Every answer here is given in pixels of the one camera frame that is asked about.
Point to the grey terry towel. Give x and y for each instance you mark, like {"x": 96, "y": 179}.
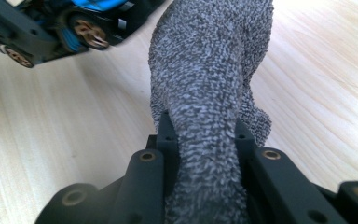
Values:
{"x": 205, "y": 77}

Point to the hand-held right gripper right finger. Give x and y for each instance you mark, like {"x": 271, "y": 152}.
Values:
{"x": 244, "y": 143}

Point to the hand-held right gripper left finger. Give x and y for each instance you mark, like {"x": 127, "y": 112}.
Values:
{"x": 167, "y": 146}

